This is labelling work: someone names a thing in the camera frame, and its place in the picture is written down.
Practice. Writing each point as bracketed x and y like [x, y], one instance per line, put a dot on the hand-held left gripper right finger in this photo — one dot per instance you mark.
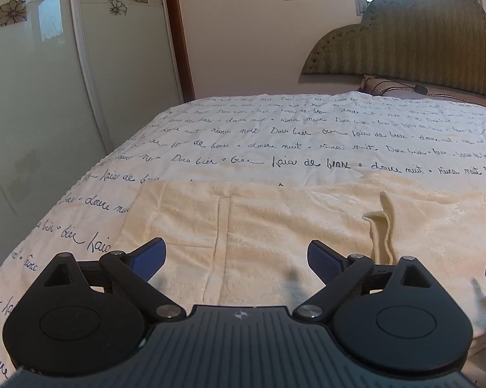
[324, 263]

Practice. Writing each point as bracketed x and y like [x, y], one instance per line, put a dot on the cream pants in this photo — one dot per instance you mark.
[267, 230]

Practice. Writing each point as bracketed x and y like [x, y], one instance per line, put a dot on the white script-print bedspread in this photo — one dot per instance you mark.
[267, 137]

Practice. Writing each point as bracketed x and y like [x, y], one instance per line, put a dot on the flower-print glass wardrobe door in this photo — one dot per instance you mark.
[29, 109]
[134, 56]

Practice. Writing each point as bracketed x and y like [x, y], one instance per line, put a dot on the brown wooden wardrobe frame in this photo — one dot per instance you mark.
[180, 32]

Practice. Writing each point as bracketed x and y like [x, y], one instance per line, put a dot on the olive padded headboard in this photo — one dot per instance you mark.
[412, 40]

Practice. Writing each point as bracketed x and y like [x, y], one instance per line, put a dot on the striped beige pillow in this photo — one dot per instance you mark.
[388, 87]

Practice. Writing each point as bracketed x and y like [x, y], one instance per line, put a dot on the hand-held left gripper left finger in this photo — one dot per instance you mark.
[149, 258]

